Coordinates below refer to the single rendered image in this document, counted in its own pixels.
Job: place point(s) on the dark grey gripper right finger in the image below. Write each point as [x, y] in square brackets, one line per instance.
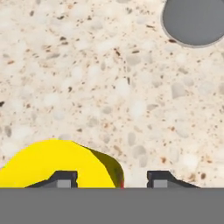
[159, 178]

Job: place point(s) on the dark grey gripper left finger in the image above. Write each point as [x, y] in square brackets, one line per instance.
[64, 178]

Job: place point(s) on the grey round cup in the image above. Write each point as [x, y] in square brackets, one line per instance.
[194, 20]

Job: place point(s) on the yellow round object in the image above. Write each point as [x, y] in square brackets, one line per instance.
[49, 162]

